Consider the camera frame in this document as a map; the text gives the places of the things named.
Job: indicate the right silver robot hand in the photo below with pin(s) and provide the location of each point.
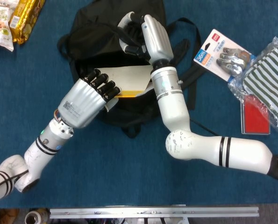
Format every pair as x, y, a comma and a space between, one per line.
156, 39

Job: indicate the aluminium profile rail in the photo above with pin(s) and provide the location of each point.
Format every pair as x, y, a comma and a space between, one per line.
152, 212

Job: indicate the gold foil snack package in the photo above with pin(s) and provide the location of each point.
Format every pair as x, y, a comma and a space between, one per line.
24, 21

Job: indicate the tape roll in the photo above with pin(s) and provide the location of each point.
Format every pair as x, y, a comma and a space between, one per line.
34, 217

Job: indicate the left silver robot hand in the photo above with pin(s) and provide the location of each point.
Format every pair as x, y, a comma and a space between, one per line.
82, 102

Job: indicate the blue table cloth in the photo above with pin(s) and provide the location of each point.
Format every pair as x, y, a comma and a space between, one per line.
120, 177

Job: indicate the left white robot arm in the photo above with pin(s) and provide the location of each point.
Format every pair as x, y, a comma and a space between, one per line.
43, 149

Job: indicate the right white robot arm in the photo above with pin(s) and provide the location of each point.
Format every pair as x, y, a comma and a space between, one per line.
176, 109

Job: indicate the carded metal hooks package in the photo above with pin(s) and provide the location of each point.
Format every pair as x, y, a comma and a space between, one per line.
213, 51

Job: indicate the striped cloth in plastic bag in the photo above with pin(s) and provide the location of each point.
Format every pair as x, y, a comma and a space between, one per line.
269, 79

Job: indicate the black backpack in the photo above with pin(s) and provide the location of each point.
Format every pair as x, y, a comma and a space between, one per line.
96, 37

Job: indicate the red clear plastic case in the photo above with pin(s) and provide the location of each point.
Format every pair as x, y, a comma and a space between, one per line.
255, 119

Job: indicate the white book with yellow band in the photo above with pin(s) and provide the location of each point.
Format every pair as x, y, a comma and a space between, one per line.
129, 77

